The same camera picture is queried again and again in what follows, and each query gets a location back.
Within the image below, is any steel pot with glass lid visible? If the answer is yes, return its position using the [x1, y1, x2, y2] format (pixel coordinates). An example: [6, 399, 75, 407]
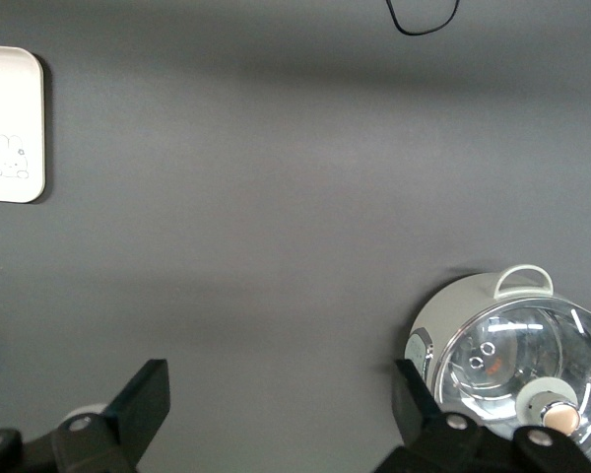
[404, 264, 556, 415]

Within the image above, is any glass pot lid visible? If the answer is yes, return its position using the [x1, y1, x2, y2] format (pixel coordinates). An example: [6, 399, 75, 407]
[432, 295, 591, 467]

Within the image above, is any cream rabbit print tray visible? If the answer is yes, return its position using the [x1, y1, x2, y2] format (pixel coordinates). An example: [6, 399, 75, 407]
[0, 43, 47, 203]

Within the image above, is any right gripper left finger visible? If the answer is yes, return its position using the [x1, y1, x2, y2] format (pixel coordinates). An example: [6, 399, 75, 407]
[0, 358, 171, 473]

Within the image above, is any thin black table cable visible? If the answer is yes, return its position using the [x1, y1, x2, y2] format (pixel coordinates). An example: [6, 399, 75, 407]
[385, 0, 463, 36]

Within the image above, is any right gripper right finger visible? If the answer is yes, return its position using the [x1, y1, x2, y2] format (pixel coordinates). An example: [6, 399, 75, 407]
[373, 358, 591, 473]

